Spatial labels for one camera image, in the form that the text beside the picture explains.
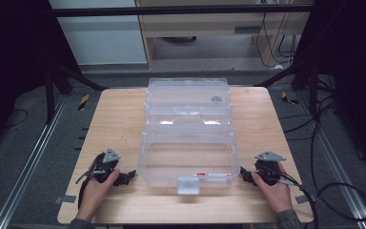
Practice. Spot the white cabinet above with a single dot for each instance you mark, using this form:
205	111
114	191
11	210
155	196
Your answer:
103	38

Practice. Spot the black horizontal bar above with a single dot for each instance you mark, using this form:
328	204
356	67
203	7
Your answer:
178	10

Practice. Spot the aluminium floor rail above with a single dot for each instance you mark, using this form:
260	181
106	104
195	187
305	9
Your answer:
340	171
28	162

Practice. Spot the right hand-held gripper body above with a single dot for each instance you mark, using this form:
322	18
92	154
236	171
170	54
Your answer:
268	168

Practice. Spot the clear plastic storage box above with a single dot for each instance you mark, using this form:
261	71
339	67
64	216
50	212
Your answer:
189	149

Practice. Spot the person's left hand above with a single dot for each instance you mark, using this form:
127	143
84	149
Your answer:
93	194

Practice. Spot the black metal stand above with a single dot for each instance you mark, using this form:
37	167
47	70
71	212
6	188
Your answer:
313	86
49	92

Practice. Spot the light wooden desk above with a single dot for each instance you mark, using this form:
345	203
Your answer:
203	27

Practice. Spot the dark curtain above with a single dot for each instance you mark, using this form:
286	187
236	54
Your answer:
352	79
12	63

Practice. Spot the person's right hand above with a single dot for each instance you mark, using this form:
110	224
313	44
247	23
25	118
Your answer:
274	195

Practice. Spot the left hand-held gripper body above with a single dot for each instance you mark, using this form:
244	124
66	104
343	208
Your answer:
108	162

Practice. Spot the yellow black striped floor tape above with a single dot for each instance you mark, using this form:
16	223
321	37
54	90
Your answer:
288	98
83	102

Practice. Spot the grey tape piece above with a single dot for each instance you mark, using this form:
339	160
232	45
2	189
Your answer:
304	199
65	199

